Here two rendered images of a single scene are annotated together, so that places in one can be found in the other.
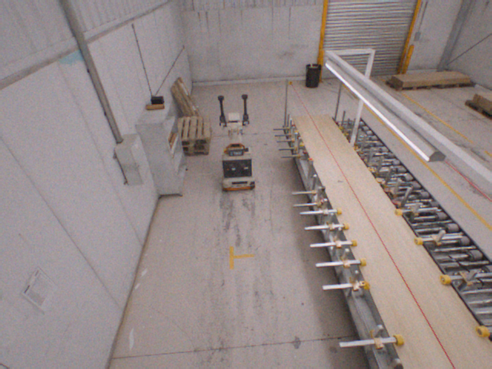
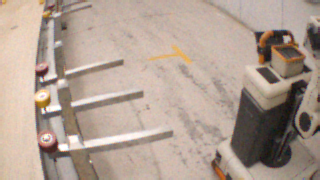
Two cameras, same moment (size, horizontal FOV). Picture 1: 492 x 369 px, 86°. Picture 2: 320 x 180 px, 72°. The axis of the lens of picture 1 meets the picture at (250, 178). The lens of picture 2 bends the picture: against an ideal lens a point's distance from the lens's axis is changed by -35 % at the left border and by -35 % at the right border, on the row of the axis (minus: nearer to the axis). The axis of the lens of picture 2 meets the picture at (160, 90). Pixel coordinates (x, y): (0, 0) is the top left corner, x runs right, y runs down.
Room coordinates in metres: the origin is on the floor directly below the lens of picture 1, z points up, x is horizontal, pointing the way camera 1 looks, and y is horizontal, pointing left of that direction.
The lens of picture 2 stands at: (5.02, -0.79, 1.47)
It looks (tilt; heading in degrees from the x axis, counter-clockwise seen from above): 34 degrees down; 160
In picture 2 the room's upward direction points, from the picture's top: straight up
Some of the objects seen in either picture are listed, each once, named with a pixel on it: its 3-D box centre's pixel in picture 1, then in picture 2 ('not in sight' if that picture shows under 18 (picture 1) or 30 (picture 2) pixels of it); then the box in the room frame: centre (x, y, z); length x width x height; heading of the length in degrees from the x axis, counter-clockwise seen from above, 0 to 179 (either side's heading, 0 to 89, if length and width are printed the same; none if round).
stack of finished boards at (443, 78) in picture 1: (430, 78); not in sight; (9.20, -6.39, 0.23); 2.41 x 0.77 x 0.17; 94
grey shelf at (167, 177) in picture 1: (165, 151); not in sight; (4.30, 1.58, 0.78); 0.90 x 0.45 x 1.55; 2
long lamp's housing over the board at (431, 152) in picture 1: (365, 93); not in sight; (2.67, -1.23, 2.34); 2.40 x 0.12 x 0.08; 2
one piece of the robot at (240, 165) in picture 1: (237, 160); (281, 105); (4.16, 0.25, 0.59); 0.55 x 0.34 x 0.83; 92
